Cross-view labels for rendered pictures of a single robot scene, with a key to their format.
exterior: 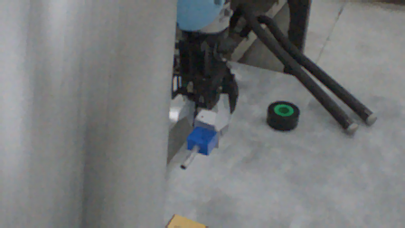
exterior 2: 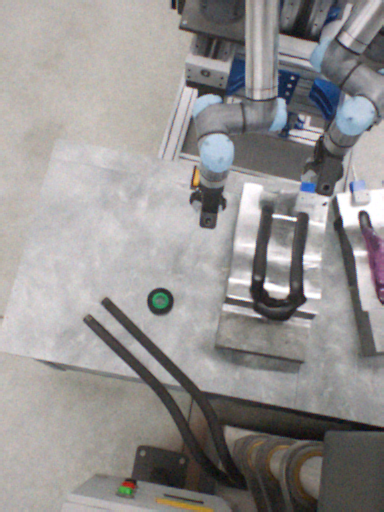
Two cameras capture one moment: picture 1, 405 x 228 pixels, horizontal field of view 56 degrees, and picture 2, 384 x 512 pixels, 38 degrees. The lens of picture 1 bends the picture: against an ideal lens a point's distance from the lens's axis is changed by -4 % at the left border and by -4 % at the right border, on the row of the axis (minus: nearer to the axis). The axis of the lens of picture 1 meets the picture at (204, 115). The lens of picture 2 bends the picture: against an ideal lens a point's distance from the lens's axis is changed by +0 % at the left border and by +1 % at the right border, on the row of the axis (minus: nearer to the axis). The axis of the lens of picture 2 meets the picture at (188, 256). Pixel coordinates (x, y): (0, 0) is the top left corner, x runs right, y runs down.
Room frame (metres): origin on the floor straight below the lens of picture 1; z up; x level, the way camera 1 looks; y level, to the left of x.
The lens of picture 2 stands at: (1.12, -0.26, 2.45)
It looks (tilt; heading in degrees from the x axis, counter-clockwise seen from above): 73 degrees down; 158
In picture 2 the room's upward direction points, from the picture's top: 8 degrees clockwise
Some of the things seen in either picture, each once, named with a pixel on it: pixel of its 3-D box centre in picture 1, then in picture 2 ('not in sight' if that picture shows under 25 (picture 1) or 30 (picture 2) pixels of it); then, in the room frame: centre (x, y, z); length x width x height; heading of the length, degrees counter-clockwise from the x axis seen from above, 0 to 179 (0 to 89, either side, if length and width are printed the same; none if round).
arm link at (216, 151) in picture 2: not in sight; (216, 157); (0.56, 0.00, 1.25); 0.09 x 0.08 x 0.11; 174
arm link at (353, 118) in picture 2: not in sight; (351, 121); (0.57, 0.32, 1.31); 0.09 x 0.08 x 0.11; 123
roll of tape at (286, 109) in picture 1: (283, 115); (160, 301); (0.78, -0.19, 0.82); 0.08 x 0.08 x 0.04
